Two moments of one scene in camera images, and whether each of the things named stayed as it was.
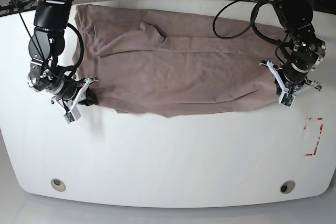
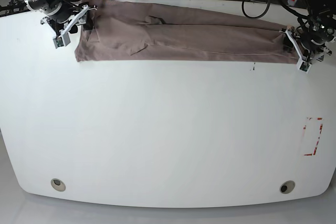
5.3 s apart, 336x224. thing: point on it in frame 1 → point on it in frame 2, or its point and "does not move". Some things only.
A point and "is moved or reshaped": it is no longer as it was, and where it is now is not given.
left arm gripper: [83, 96] → [62, 20]
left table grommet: [58, 184] does not move
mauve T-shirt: [174, 61] is moved or reshaped
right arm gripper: [283, 84] → [308, 51]
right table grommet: [287, 187] does not move
